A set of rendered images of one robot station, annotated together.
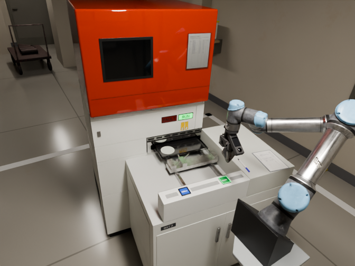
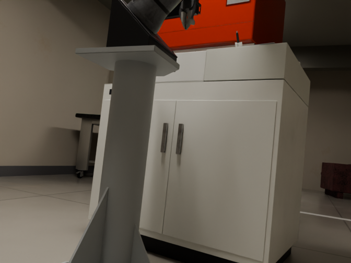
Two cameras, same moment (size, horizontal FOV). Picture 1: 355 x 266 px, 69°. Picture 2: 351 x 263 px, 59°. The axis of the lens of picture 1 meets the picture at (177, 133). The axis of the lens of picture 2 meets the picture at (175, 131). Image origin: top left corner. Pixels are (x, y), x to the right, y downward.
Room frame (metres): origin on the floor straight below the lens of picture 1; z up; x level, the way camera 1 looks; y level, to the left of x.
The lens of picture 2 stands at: (0.33, -1.54, 0.49)
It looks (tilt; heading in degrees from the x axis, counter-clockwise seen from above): 4 degrees up; 56
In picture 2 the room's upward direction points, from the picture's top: 6 degrees clockwise
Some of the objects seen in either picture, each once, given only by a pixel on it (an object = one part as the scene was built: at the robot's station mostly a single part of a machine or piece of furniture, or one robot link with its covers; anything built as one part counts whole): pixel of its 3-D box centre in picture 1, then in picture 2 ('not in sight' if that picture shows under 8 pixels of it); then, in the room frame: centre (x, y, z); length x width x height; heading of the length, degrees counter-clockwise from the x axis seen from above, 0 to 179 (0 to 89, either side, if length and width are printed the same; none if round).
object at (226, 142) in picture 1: (229, 138); (191, 1); (1.18, -0.28, 1.25); 0.09 x 0.08 x 0.12; 25
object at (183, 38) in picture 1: (137, 49); (219, 24); (1.88, 0.32, 1.52); 0.81 x 0.75 x 0.60; 115
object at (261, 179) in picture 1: (241, 153); (262, 81); (1.54, -0.48, 0.89); 0.62 x 0.35 x 0.14; 25
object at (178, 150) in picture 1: (175, 140); not in sight; (1.68, 0.01, 0.90); 0.34 x 0.34 x 0.01; 25
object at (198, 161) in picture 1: (192, 162); not in sight; (1.44, -0.11, 0.87); 0.36 x 0.08 x 0.03; 115
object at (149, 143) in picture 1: (174, 142); not in sight; (1.65, 0.02, 0.89); 0.44 x 0.02 x 0.10; 115
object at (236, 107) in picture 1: (235, 112); not in sight; (1.17, -0.29, 1.41); 0.09 x 0.08 x 0.11; 59
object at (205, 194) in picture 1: (204, 195); (160, 71); (1.11, -0.18, 0.89); 0.55 x 0.09 x 0.14; 115
